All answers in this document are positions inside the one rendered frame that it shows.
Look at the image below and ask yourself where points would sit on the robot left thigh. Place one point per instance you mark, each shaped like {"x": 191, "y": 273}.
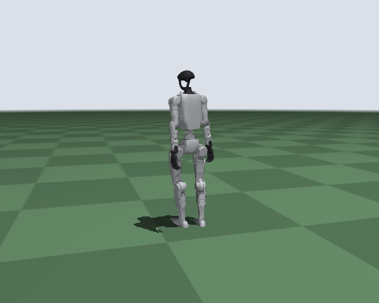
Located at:
{"x": 176, "y": 174}

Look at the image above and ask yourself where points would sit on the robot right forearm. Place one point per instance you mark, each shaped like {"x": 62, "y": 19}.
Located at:
{"x": 206, "y": 133}

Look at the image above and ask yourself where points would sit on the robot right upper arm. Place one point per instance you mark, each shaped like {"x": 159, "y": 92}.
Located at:
{"x": 204, "y": 111}

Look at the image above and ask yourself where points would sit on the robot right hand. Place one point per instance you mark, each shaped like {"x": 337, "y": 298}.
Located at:
{"x": 210, "y": 152}

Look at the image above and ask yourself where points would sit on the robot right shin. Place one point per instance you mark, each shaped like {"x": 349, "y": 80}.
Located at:
{"x": 200, "y": 200}

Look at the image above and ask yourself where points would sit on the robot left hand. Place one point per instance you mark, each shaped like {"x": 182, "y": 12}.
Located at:
{"x": 174, "y": 158}

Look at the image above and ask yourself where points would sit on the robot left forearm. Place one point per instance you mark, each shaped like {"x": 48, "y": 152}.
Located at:
{"x": 174, "y": 135}

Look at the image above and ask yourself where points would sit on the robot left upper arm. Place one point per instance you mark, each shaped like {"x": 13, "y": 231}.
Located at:
{"x": 173, "y": 104}

